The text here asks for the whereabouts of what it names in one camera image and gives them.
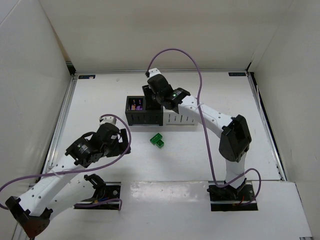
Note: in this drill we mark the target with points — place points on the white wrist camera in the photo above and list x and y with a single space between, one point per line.
107 120
152 72

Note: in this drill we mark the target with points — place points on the square green lego brick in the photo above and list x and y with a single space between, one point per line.
160 144

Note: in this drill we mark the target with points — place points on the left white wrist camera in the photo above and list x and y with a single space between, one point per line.
107 120

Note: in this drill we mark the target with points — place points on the black double bin container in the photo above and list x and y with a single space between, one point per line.
141 117

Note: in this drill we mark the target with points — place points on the blue label left corner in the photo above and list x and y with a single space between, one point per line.
86 77

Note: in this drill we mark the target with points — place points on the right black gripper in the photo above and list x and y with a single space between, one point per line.
149 93

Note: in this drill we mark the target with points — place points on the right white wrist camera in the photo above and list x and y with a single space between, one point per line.
152 72

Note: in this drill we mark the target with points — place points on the blue label corner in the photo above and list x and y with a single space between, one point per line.
237 74
86 77

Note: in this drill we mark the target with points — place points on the white double bin container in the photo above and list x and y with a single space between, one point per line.
171 118

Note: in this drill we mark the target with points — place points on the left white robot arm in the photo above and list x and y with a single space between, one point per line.
67 183

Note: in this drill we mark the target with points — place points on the large green lego brick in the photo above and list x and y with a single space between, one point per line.
157 137

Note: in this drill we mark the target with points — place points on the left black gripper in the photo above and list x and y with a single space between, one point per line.
122 144

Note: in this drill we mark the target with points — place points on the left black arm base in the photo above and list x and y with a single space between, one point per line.
104 199

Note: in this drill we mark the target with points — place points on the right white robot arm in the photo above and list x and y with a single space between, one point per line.
233 132

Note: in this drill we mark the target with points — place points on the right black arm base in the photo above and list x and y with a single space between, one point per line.
228 200

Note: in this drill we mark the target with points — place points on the blue label right corner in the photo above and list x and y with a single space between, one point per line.
237 74

